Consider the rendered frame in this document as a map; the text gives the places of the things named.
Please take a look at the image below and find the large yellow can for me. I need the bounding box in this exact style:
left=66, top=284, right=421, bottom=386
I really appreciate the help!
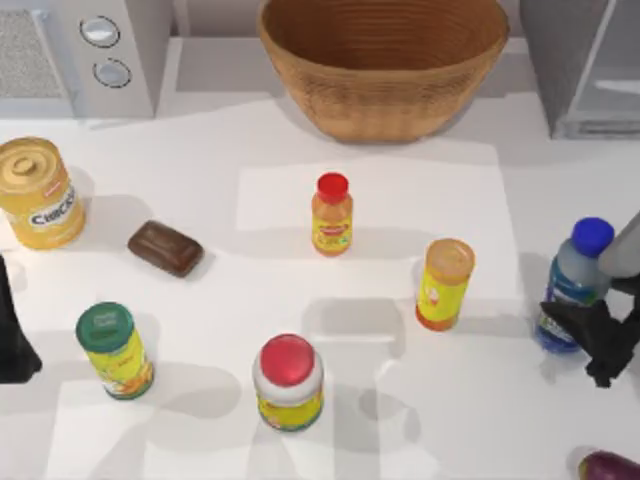
left=0, top=136, right=87, bottom=251

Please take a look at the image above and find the yellow jar with red lid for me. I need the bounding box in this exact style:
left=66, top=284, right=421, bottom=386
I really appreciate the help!
left=251, top=333, right=325, bottom=435

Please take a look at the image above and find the pale microwave oven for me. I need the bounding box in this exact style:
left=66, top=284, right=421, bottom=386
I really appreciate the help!
left=0, top=0, right=174, bottom=120

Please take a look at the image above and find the yellow can with green lid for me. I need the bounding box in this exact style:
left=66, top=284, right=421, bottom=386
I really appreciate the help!
left=75, top=301, right=155, bottom=401

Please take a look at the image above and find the purple eggplant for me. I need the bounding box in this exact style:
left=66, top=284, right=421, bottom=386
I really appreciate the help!
left=577, top=450, right=640, bottom=480

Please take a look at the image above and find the woven brown basket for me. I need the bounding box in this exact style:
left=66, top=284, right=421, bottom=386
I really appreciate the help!
left=256, top=0, right=511, bottom=145

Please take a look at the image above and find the blue bottle with blue cap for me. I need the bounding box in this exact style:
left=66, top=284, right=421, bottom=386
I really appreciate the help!
left=533, top=216, right=616, bottom=354

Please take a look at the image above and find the round grey microwave knob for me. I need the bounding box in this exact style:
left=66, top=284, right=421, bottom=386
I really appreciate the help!
left=92, top=57, right=133, bottom=90
left=79, top=15, right=122, bottom=49

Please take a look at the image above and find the yellow can with orange lid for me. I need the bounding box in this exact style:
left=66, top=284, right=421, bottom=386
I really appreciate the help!
left=414, top=237, right=477, bottom=333

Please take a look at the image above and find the orange bottle with red cap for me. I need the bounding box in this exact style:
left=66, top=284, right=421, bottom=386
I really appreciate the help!
left=311, top=172, right=354, bottom=258

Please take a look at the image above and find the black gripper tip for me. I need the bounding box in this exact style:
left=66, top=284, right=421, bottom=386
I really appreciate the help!
left=0, top=253, right=44, bottom=385

